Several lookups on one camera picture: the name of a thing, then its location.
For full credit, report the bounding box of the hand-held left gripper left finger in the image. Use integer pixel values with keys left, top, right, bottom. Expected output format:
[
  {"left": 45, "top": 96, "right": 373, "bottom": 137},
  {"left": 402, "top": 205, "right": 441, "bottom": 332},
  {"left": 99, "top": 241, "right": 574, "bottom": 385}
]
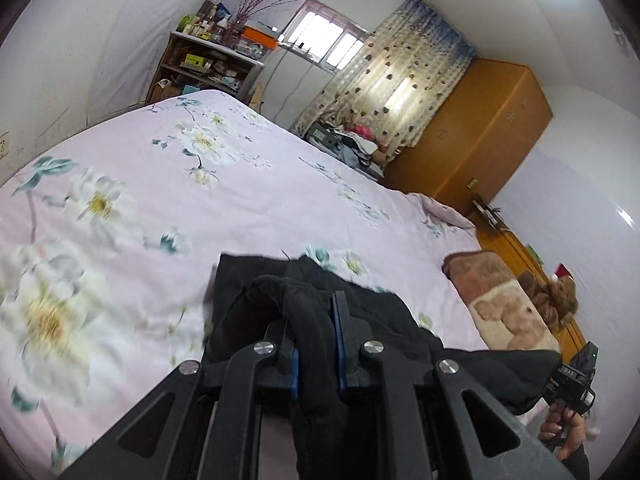
[{"left": 57, "top": 319, "right": 302, "bottom": 480}]

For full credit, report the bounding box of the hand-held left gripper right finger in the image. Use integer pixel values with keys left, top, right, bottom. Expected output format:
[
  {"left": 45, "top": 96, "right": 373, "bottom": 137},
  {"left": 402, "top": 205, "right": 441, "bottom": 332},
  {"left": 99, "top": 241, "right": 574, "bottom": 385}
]
[{"left": 330, "top": 291, "right": 576, "bottom": 480}]

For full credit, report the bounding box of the black puffer jacket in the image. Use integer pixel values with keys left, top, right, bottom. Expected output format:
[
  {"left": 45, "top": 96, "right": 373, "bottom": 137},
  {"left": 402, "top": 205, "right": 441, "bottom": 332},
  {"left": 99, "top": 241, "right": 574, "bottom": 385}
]
[{"left": 202, "top": 252, "right": 563, "bottom": 480}]

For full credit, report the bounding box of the person's right forearm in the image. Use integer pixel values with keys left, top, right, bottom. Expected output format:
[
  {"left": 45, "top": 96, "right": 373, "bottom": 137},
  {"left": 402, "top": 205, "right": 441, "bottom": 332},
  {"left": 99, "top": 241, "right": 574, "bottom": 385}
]
[{"left": 555, "top": 442, "right": 593, "bottom": 480}]

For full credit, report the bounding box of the pile of clothes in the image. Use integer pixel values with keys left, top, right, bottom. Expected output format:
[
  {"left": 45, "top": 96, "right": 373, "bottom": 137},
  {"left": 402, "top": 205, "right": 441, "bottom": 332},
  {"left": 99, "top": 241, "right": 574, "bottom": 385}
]
[{"left": 305, "top": 117, "right": 396, "bottom": 181}]

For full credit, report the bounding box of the person's right hand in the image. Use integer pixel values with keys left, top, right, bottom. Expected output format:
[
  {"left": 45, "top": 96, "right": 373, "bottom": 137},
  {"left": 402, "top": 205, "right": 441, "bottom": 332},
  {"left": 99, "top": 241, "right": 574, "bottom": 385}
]
[{"left": 539, "top": 402, "right": 586, "bottom": 462}]

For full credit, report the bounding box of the brown teddy bear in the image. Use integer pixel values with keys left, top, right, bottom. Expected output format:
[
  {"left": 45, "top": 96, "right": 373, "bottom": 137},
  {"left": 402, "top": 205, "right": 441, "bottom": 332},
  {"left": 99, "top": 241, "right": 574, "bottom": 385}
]
[{"left": 517, "top": 272, "right": 578, "bottom": 333}]

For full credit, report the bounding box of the bear print pillow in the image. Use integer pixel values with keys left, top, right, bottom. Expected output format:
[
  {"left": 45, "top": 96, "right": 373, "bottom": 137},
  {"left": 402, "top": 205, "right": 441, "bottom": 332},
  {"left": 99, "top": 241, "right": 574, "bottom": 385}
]
[{"left": 442, "top": 251, "right": 562, "bottom": 353}]

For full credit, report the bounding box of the wooden headboard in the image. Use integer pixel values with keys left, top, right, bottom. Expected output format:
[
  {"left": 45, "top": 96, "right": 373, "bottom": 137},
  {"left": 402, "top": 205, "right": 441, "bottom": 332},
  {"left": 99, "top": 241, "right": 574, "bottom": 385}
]
[{"left": 472, "top": 220, "right": 588, "bottom": 356}]

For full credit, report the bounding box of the bed with floral pink sheet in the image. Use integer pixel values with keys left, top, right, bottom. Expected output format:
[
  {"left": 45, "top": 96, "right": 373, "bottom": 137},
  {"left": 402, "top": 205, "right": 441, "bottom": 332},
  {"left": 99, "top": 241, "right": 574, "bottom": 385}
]
[{"left": 0, "top": 90, "right": 501, "bottom": 480}]

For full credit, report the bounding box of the wooden wardrobe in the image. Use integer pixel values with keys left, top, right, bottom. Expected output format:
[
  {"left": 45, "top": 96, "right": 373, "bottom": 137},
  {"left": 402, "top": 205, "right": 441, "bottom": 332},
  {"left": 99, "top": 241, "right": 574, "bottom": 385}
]
[{"left": 385, "top": 57, "right": 553, "bottom": 211}]

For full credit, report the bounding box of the heart print curtain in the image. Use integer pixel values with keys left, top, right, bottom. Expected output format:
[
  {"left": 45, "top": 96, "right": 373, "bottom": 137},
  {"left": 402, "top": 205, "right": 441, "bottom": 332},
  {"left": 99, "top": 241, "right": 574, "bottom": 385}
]
[{"left": 292, "top": 0, "right": 476, "bottom": 161}]

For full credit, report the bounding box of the window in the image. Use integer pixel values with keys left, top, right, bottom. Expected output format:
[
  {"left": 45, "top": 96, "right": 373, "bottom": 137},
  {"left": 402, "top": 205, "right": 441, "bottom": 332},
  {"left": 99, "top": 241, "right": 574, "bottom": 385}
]
[{"left": 280, "top": 0, "right": 371, "bottom": 73}]

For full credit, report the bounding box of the wooden bookshelf with clutter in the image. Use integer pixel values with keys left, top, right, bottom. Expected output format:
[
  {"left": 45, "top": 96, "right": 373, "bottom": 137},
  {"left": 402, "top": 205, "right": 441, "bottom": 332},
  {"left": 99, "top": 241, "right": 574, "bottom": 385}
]
[{"left": 146, "top": 30, "right": 266, "bottom": 107}]

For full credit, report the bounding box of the orange storage box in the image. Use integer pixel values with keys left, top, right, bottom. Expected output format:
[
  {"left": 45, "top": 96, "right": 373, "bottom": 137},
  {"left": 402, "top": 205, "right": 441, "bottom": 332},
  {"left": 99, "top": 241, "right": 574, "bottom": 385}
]
[{"left": 241, "top": 27, "right": 279, "bottom": 48}]

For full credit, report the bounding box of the vase with purple branches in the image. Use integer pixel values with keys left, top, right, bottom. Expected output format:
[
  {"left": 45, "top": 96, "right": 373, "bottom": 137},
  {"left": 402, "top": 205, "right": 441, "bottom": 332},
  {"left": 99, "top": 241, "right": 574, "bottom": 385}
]
[{"left": 222, "top": 0, "right": 303, "bottom": 48}]

